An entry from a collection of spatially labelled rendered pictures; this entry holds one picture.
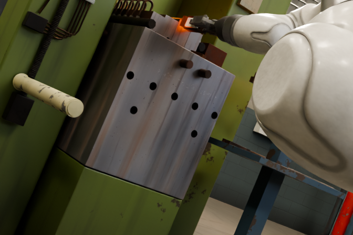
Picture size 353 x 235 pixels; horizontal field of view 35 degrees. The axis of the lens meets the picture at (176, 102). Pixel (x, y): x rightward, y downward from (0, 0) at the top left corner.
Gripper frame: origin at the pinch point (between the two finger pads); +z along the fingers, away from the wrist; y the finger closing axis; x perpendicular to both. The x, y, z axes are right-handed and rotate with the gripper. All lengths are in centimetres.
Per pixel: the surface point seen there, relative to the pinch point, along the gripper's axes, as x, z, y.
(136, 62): -19.1, -1.4, -14.0
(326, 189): -30, -25, 57
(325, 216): -74, 485, 685
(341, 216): -60, 407, 624
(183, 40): -5.4, 5.0, 1.3
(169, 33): -5.5, 5.0, -4.1
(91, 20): -12.0, 18.8, -24.2
